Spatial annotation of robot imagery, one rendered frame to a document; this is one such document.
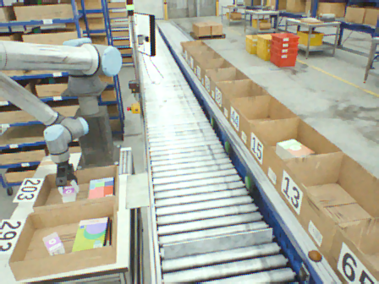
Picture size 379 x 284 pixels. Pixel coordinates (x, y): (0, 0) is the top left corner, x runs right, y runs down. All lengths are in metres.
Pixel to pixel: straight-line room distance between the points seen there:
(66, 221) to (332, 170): 1.24
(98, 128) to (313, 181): 1.20
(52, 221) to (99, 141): 0.57
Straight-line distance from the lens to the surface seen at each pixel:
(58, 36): 2.66
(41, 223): 1.58
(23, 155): 3.13
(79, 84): 1.77
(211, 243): 1.30
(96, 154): 1.92
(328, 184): 1.53
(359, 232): 1.16
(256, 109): 2.09
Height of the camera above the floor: 1.73
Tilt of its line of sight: 27 degrees down
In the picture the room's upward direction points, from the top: 3 degrees counter-clockwise
